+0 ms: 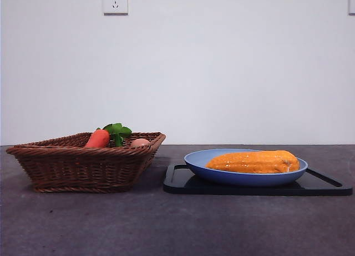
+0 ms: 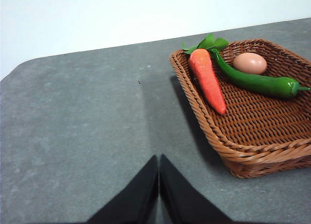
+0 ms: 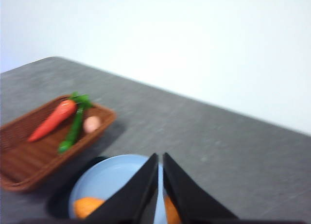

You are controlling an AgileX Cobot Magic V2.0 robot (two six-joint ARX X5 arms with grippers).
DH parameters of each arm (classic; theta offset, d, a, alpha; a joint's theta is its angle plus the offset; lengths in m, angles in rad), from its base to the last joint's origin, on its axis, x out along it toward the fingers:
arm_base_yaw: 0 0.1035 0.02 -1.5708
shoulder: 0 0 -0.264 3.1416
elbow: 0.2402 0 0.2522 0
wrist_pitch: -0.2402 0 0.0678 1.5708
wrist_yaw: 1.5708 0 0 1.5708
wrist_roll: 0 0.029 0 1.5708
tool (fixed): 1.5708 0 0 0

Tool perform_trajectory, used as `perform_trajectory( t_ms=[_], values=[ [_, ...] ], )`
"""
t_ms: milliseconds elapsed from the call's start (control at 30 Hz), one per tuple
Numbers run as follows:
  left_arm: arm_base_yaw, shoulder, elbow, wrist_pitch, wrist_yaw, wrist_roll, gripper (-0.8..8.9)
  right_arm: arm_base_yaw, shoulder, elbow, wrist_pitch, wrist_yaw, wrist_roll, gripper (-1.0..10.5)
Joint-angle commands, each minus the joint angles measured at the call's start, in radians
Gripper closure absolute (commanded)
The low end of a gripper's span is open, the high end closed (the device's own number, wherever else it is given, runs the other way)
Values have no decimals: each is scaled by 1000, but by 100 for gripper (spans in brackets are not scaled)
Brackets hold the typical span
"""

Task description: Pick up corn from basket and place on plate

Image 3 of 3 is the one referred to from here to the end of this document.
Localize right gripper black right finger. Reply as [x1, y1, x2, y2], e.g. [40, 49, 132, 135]
[162, 152, 240, 224]

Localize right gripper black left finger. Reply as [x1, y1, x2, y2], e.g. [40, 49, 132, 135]
[82, 153, 159, 224]

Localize blue round plate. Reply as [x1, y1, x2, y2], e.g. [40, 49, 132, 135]
[69, 154, 171, 222]

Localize yellow-orange toy corn cob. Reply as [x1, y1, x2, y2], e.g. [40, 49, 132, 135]
[72, 194, 182, 224]

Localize brown wicker basket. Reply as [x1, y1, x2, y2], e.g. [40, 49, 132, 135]
[0, 95, 117, 192]

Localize light brown egg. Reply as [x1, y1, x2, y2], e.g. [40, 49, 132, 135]
[83, 116, 102, 133]

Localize green toy leafy vegetable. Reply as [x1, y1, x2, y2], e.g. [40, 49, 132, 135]
[57, 91, 92, 154]

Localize orange toy carrot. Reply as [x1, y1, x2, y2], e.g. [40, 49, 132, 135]
[27, 99, 78, 142]

